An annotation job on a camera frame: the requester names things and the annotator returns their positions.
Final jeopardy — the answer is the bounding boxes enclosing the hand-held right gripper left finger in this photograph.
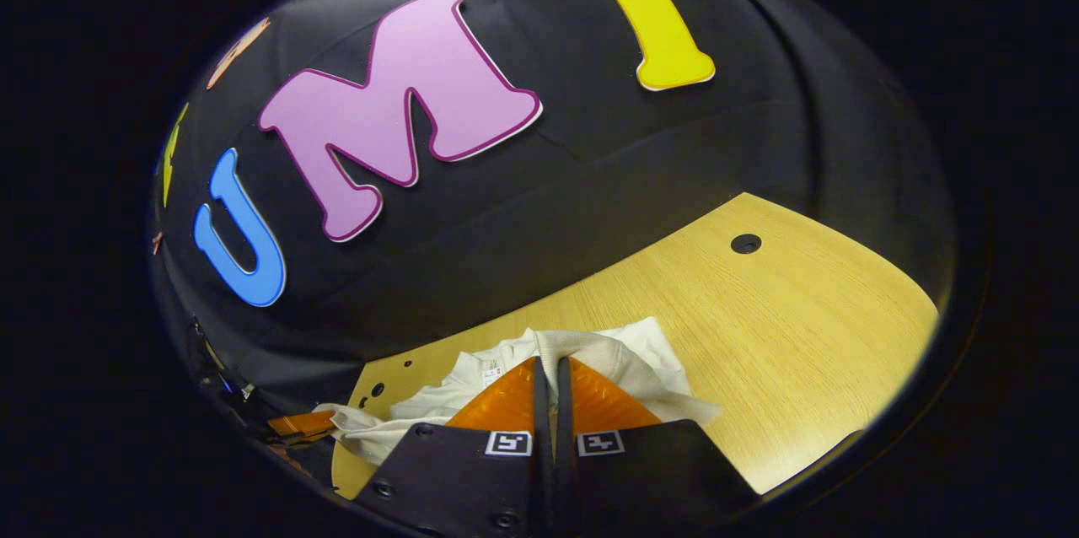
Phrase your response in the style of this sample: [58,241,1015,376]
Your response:
[354,355,553,538]

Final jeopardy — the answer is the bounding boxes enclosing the white sweatshirt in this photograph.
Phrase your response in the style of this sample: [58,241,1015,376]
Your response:
[316,316,722,467]

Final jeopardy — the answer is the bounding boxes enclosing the black backdrop cloth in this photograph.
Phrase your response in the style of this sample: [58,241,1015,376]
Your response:
[152,0,958,419]

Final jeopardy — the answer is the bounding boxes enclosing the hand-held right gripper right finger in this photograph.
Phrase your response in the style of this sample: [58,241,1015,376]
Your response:
[555,357,760,535]

